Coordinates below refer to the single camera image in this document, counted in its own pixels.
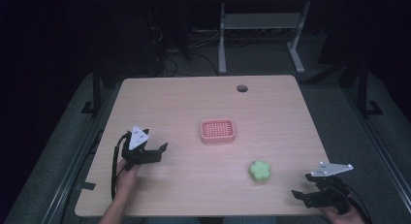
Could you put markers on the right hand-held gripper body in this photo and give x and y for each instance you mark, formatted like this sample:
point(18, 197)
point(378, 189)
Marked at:
point(331, 193)

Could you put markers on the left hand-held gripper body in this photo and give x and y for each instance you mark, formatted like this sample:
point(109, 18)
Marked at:
point(139, 156)

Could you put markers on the green flower-shaped soap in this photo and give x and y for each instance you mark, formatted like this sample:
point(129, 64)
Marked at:
point(259, 170)

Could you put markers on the pink soap dish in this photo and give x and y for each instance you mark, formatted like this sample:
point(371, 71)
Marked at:
point(217, 131)

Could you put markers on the person's left hand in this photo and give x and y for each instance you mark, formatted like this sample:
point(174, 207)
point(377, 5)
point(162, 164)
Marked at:
point(126, 178)

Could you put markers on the person's right hand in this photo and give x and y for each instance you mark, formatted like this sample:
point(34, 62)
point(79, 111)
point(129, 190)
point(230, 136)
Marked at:
point(347, 218)

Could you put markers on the dark tape strip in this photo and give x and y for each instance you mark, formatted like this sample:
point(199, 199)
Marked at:
point(88, 185)

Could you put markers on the black metal stand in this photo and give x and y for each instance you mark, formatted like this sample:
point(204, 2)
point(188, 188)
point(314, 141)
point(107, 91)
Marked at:
point(96, 88)
point(363, 88)

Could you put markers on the white metal desk frame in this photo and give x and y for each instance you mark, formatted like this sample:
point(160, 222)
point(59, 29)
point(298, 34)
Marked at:
point(258, 21)

